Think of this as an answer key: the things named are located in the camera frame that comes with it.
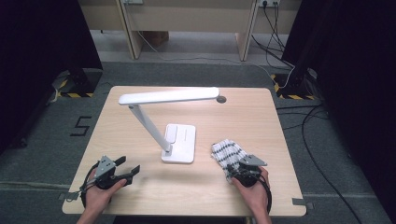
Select black and white patterned cloth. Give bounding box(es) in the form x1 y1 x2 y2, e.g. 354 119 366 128
210 138 250 184

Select grey tape piece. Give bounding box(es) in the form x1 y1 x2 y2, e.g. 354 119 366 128
291 197 315 211
58 191 80 202

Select white desk lamp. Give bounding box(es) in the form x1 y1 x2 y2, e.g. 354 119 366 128
118 86 220 164

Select person's right hand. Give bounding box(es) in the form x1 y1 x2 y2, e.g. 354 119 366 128
231 167 271 217

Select black socket cables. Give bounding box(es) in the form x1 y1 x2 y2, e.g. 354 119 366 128
250 2 296 69

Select black curtain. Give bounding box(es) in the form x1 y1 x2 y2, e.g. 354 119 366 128
280 0 396 217
0 0 104 157

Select black stand base striped tape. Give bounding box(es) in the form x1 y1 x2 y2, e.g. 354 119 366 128
270 67 318 101
51 67 104 99

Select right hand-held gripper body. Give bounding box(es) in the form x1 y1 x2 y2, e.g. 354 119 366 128
229 154 268 189

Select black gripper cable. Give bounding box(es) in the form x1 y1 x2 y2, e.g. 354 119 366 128
79 161 101 209
257 173 274 215

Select white floor cable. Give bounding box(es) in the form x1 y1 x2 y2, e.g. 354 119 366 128
136 31 296 91

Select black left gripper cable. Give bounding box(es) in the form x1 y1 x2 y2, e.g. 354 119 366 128
79 161 101 209

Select beige desk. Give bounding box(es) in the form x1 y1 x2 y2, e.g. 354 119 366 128
78 0 302 62

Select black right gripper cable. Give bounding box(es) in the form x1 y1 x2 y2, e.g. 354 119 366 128
257 173 274 215

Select black floor cables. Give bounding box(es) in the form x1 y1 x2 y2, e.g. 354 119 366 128
275 104 364 224

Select person's left hand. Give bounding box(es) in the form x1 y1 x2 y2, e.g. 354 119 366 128
83 178 128 216

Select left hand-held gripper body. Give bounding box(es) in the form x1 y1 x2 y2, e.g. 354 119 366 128
91 155 129 191

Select white wall socket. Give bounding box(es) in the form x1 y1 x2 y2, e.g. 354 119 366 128
258 0 281 8

